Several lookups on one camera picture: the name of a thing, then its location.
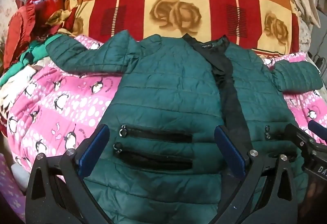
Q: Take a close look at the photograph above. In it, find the bright green cloth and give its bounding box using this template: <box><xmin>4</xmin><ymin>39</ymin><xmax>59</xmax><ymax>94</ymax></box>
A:
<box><xmin>0</xmin><ymin>35</ymin><xmax>60</xmax><ymax>86</ymax></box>

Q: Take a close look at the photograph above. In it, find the pink penguin print blanket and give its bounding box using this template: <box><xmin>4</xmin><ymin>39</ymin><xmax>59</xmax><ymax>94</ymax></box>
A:
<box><xmin>5</xmin><ymin>34</ymin><xmax>327</xmax><ymax>189</ymax></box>

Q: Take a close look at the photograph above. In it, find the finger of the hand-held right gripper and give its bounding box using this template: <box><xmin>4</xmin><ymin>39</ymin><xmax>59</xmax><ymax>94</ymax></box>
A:
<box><xmin>308</xmin><ymin>120</ymin><xmax>327</xmax><ymax>144</ymax></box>
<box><xmin>284</xmin><ymin>124</ymin><xmax>327</xmax><ymax>154</ymax></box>

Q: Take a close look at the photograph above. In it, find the red cloth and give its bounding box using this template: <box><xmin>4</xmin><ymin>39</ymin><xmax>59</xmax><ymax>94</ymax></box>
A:
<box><xmin>3</xmin><ymin>0</ymin><xmax>67</xmax><ymax>69</ymax></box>

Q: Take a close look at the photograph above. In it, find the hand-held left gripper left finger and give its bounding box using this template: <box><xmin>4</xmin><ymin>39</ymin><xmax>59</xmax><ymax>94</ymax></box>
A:
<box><xmin>25</xmin><ymin>124</ymin><xmax>110</xmax><ymax>224</ymax></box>

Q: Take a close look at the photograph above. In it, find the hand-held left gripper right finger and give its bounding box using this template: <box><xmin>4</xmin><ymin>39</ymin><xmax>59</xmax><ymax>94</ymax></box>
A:
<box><xmin>214</xmin><ymin>125</ymin><xmax>299</xmax><ymax>224</ymax></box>

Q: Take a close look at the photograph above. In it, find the purple floral cloth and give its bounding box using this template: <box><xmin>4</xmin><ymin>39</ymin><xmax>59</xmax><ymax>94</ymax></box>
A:
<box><xmin>0</xmin><ymin>155</ymin><xmax>29</xmax><ymax>224</ymax></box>

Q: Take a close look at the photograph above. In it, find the dark green quilted jacket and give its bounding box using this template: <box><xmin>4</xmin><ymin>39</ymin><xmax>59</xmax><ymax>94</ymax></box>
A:
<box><xmin>45</xmin><ymin>30</ymin><xmax>323</xmax><ymax>224</ymax></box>

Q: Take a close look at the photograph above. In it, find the cream brown patterned cloth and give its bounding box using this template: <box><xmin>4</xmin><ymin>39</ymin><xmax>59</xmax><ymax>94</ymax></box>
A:
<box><xmin>0</xmin><ymin>57</ymin><xmax>48</xmax><ymax>114</ymax></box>

